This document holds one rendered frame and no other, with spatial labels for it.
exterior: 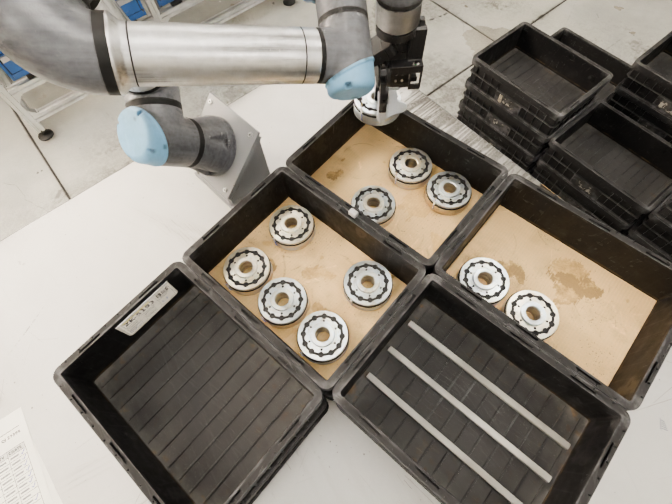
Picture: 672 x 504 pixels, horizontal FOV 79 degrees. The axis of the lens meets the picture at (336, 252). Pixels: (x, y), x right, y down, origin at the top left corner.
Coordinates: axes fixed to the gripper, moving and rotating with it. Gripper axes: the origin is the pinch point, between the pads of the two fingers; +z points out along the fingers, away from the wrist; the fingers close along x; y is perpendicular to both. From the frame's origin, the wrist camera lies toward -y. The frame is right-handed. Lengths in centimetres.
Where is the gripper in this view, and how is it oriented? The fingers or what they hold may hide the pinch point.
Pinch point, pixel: (377, 111)
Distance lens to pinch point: 92.5
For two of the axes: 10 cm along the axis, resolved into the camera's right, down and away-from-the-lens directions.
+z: 0.4, 4.3, 9.0
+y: 10.0, -0.7, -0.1
